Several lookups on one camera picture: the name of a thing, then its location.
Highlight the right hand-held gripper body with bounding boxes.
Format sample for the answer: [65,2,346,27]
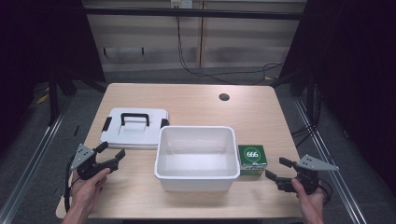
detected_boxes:
[275,154,340,195]

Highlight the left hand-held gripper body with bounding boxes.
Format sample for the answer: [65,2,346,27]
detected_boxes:
[69,143,120,181]

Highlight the green cardboard box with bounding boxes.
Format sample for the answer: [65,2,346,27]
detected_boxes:
[237,144,269,177]

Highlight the white plastic storage box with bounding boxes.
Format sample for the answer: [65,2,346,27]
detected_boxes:
[153,125,241,192]

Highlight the person's right hand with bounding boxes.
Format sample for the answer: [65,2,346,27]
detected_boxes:
[291,177,326,217]

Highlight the person's left hand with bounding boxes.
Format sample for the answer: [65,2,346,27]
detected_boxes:
[70,167,111,216]

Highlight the black metal stand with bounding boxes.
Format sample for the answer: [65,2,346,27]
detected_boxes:
[305,73,316,125]
[48,78,61,126]

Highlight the black curtain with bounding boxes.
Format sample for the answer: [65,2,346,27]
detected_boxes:
[279,0,396,188]
[0,0,106,150]

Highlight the black horizontal bar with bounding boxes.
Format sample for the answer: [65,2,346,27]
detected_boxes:
[83,7,305,21]

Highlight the white lid with black handle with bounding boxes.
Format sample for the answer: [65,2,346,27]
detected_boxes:
[100,107,170,151]

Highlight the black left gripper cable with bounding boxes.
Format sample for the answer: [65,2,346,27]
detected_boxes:
[64,154,78,213]

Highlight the aluminium floor rail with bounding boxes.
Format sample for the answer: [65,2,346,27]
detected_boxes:
[0,101,73,224]
[293,98,369,224]

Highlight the black floor cables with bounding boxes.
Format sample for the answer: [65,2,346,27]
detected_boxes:
[290,122,319,147]

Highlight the black wall cable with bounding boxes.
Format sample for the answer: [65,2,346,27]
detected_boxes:
[176,15,285,86]

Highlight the white wall socket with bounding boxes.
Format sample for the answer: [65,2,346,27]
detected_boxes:
[170,0,193,9]

